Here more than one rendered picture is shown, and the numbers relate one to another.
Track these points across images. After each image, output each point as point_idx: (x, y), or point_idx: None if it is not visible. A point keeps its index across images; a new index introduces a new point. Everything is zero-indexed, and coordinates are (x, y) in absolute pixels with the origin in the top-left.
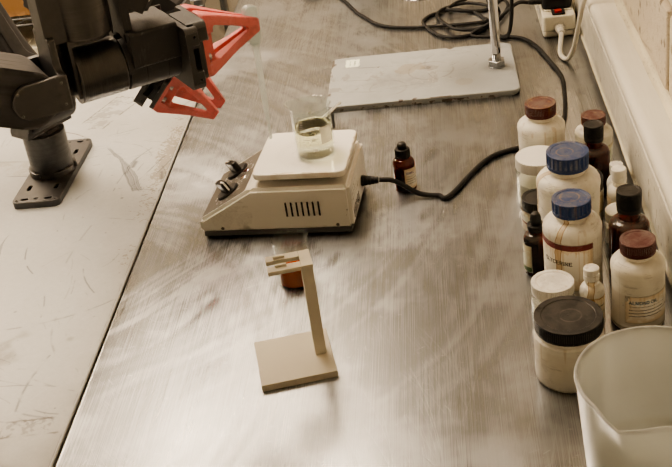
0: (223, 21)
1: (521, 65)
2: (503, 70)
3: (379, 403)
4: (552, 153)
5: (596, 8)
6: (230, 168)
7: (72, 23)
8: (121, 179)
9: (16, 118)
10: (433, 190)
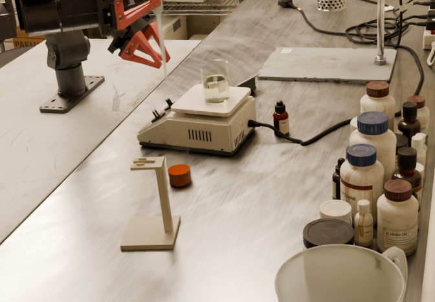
0: None
1: (399, 65)
2: (383, 66)
3: (189, 271)
4: (361, 118)
5: None
6: (166, 103)
7: None
8: (109, 103)
9: None
10: (298, 138)
